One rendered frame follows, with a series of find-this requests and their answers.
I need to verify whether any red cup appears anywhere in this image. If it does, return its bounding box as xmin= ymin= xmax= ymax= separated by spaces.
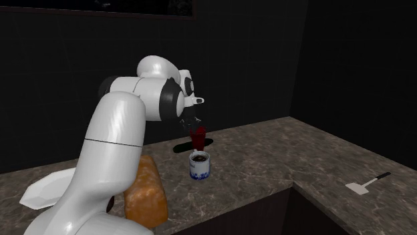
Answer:
xmin=189 ymin=126 xmax=207 ymax=152

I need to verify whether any white and blue mug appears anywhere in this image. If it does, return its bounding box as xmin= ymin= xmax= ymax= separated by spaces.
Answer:
xmin=188 ymin=149 xmax=212 ymax=182

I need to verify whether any brown bread loaf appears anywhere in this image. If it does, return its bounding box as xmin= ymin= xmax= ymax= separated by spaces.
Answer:
xmin=123 ymin=154 xmax=170 ymax=230

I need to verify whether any white plate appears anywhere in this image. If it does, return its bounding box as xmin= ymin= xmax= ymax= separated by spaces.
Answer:
xmin=19 ymin=167 xmax=78 ymax=211

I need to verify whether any grey spatula with black handle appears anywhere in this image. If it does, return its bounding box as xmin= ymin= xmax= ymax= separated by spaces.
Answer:
xmin=345 ymin=172 xmax=392 ymax=196

